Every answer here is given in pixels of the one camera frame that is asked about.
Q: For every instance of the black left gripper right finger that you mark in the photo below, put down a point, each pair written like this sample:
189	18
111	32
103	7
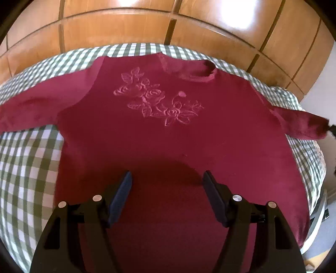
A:
259	239

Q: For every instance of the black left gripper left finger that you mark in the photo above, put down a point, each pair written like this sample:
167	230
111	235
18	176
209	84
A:
76	233

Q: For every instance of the dark red embroidered sweater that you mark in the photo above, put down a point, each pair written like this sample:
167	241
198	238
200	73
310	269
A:
167	121

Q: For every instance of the green white checkered bedspread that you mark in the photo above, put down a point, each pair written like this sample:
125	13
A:
29	158

